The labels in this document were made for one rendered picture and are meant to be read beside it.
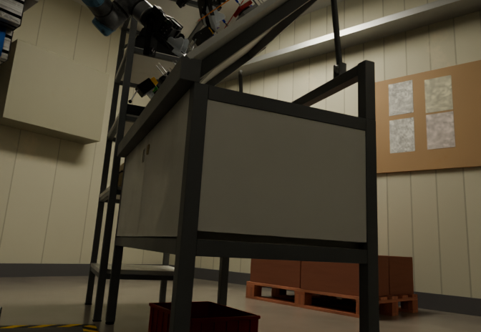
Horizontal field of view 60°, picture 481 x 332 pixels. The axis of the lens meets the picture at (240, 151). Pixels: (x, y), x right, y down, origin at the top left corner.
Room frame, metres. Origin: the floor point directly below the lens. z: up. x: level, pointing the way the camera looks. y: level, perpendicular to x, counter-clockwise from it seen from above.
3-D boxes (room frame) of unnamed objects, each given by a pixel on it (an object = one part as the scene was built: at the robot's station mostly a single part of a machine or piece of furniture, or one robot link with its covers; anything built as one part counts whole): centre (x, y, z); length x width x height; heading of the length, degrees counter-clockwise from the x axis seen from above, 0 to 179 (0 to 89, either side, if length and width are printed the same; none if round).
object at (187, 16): (2.49, 0.55, 0.92); 0.61 x 0.50 x 1.85; 23
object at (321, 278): (3.28, -0.72, 0.19); 1.12 x 0.79 x 0.38; 49
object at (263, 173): (1.68, 0.08, 0.60); 1.17 x 0.58 x 0.40; 23
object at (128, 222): (1.81, 0.46, 0.60); 0.55 x 0.02 x 0.39; 23
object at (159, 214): (1.31, 0.25, 0.60); 0.55 x 0.03 x 0.39; 23
